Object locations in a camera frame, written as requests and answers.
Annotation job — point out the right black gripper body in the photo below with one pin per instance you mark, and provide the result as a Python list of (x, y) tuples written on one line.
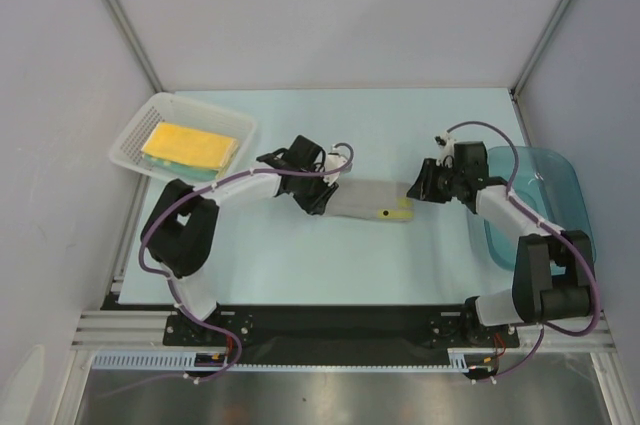
[(435, 180)]

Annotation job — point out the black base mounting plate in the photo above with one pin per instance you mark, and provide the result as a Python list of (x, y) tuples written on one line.
[(405, 329)]

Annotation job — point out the teal and cream towel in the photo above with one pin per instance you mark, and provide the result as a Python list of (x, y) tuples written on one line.
[(186, 172)]

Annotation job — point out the yellow towel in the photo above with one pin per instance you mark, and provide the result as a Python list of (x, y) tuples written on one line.
[(190, 146)]

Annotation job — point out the aluminium frame rail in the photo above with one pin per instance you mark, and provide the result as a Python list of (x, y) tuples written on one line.
[(133, 330)]

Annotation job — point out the white perforated plastic basket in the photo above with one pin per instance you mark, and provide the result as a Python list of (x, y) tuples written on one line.
[(175, 109)]

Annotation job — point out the blue translucent plastic tub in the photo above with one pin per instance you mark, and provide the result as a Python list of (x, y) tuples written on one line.
[(546, 182)]

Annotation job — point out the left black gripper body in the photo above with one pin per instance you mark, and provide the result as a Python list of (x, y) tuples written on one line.
[(312, 191)]

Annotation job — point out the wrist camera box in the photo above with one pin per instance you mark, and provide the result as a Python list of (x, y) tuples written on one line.
[(333, 162), (446, 143)]

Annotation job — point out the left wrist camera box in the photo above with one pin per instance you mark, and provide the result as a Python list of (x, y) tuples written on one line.
[(333, 162)]

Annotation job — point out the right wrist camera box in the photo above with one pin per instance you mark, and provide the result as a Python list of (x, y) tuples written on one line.
[(446, 143)]

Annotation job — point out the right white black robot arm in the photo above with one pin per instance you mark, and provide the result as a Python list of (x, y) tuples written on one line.
[(553, 280)]

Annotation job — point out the slotted cable duct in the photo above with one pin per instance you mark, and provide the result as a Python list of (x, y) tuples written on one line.
[(208, 362)]

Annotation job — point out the pale green cloth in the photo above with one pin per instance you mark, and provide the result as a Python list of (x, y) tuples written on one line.
[(372, 200)]

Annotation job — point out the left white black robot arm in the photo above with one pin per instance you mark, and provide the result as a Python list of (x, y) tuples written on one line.
[(177, 238)]

